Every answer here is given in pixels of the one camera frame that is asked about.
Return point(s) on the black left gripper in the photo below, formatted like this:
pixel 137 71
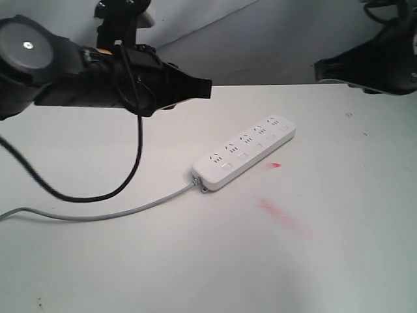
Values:
pixel 137 81

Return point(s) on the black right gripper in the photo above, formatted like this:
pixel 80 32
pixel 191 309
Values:
pixel 385 64

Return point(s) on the white five-outlet power strip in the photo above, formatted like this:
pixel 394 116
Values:
pixel 235 156

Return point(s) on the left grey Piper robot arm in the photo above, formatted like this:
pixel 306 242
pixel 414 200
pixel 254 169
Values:
pixel 43 69

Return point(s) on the grey backdrop cloth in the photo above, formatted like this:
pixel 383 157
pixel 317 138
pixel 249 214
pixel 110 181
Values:
pixel 255 42

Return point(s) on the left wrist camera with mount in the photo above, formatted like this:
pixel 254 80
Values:
pixel 120 21

